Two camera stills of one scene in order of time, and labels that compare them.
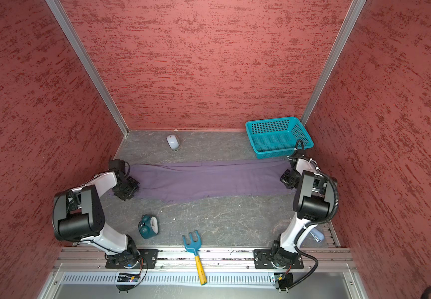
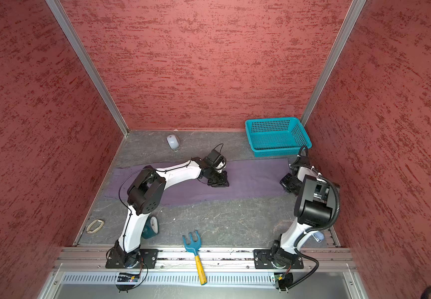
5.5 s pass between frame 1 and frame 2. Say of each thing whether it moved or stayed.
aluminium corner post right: stayed
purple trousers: stayed
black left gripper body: moved
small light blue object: stayed
